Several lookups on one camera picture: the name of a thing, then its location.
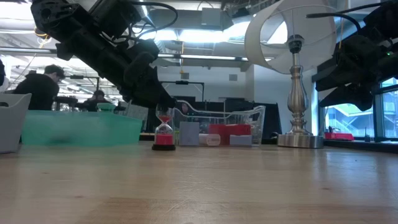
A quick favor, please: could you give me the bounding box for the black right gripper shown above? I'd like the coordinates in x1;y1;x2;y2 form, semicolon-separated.
315;34;388;112

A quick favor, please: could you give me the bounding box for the teal plastic tray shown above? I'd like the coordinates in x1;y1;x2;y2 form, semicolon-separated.
20;110;144;147

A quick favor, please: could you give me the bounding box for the red block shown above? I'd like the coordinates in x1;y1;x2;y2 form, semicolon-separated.
226;123;252;136
208;123;228;146

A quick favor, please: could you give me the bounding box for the grey plastic bin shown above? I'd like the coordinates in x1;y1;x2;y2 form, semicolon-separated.
0;92;32;154

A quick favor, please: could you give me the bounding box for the black window table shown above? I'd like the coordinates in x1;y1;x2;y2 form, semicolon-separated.
323;139;398;154

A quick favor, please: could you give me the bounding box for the black gantry frame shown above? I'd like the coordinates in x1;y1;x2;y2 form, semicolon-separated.
160;80;206;102
62;73;101;110

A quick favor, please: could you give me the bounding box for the red sand timer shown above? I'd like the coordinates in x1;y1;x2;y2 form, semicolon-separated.
151;104;177;152

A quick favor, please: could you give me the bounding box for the table lamp white shade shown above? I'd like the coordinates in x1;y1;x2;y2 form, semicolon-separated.
244;0;338;149

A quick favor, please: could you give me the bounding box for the tall lavender block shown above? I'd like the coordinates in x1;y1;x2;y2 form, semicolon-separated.
179;121;200;147

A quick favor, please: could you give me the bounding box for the bright ceiling light panel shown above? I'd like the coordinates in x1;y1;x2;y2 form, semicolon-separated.
146;18;265;44

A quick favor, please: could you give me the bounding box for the red object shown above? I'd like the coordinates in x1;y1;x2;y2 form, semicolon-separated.
323;131;355;142

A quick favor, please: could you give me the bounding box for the clear plastic bin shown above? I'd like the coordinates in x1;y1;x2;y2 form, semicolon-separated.
170;99;267;148

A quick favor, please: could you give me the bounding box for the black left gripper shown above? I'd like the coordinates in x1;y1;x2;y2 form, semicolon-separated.
119;57;177;110

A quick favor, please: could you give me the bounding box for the grey cover sheet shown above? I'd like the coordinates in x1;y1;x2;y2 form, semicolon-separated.
126;103;150;123

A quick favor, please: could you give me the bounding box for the long ceiling light strip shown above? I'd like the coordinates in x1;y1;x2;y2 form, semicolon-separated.
0;46;274;63

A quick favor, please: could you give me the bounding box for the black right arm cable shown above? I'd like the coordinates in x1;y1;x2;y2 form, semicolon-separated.
305;11;363;34

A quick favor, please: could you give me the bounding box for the large black framed window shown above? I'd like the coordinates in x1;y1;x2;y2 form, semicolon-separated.
323;76;398;141

